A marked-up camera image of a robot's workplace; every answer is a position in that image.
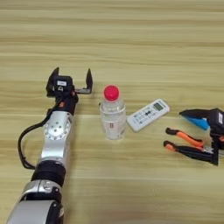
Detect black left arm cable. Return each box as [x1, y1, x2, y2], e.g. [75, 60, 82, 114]
[17, 97, 64, 171]

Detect labelled black box, gripper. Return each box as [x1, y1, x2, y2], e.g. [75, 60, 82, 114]
[208, 107, 224, 135]
[53, 74, 74, 94]

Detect clear bottle with red cap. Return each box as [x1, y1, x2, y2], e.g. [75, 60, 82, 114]
[98, 84, 128, 141]

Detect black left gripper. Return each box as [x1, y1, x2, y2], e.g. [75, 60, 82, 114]
[45, 66, 94, 115]

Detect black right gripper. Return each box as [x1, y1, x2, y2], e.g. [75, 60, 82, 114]
[173, 108, 224, 167]

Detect white remote control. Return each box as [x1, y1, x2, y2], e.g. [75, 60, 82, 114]
[126, 98, 171, 133]

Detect labelled black box, right gripper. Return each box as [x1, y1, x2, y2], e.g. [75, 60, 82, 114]
[208, 107, 224, 135]

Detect orange and black pliers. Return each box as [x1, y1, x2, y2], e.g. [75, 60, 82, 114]
[163, 127, 224, 158]

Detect labelled black box, left gripper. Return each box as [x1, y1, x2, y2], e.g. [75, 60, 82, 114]
[53, 74, 74, 94]

